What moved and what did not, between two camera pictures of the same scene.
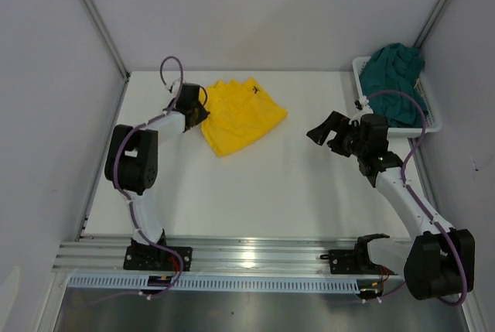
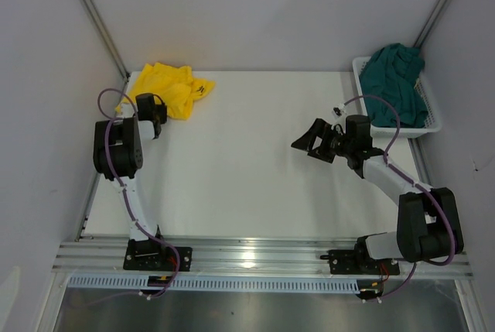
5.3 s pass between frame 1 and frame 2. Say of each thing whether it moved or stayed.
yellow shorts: moved
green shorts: stayed
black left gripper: moved
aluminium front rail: stayed
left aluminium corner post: stayed
